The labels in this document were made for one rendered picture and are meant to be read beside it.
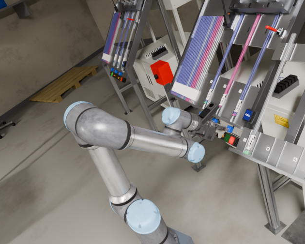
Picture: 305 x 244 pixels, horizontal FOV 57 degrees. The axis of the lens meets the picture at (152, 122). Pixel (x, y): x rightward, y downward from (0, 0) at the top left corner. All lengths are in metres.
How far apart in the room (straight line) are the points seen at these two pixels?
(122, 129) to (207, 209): 1.25
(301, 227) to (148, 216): 1.03
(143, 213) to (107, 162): 0.22
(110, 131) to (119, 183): 0.30
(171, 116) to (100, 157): 0.33
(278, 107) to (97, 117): 1.05
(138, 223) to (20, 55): 4.90
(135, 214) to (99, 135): 0.36
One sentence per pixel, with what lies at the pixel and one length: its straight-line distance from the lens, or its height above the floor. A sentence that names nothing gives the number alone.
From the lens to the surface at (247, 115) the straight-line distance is 1.29.
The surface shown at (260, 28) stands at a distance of 1.49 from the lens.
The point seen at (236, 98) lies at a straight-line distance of 1.42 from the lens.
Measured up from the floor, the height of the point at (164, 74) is 0.71.
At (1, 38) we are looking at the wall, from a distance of 5.59.
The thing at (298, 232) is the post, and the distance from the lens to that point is 1.82.
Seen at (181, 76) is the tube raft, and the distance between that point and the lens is 1.78.
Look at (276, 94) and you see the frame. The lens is 1.67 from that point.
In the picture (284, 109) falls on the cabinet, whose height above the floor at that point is 0.62.
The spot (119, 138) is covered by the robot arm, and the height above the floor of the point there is 1.10.
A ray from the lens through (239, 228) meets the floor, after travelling 1.87.
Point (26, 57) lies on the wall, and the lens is 5.71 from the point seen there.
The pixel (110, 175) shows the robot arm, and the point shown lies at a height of 0.92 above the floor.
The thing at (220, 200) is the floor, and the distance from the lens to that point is 2.02.
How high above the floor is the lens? 1.53
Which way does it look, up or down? 30 degrees down
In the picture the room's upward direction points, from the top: 24 degrees counter-clockwise
